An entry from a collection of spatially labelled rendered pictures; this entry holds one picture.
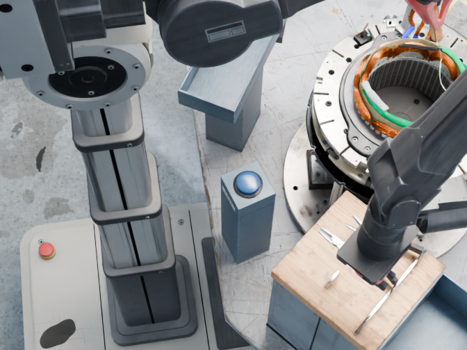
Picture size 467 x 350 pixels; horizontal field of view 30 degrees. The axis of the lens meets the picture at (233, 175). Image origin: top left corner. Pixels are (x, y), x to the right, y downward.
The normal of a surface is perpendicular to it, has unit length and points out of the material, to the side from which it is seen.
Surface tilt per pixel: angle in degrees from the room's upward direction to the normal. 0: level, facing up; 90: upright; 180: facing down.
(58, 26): 90
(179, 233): 0
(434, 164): 69
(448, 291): 90
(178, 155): 0
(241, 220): 90
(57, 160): 0
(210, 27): 82
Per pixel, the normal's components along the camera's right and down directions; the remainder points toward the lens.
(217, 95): 0.00, -0.45
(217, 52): 0.15, 0.81
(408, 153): -0.89, -0.13
